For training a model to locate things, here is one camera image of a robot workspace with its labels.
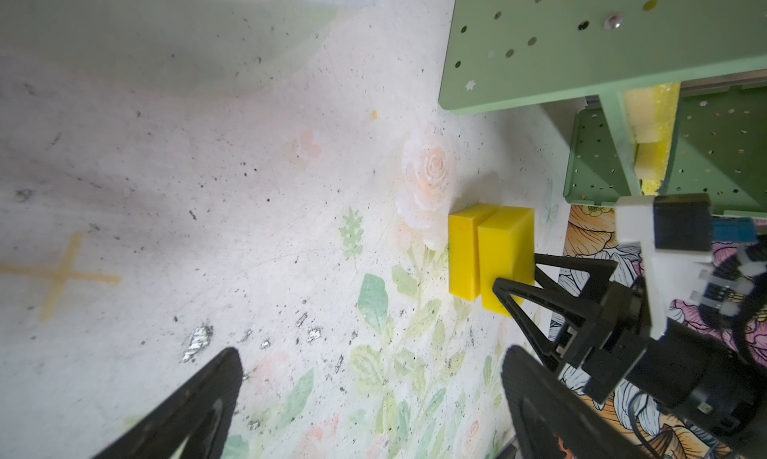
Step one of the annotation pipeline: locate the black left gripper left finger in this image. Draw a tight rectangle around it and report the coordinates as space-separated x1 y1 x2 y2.
96 347 243 458

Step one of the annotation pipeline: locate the green metal shelf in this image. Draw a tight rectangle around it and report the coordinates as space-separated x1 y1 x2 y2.
439 0 766 217

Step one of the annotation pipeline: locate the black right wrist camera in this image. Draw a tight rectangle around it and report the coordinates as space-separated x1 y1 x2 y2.
615 193 759 340

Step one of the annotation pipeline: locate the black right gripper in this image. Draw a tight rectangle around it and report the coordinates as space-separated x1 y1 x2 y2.
493 253 651 403

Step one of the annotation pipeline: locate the yellow sponge alone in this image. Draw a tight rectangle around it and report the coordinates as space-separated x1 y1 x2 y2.
449 203 501 301

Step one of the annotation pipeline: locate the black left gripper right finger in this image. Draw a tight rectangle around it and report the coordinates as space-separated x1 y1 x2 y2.
501 345 647 458

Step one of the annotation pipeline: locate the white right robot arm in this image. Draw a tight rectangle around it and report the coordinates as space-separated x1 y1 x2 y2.
493 254 766 458

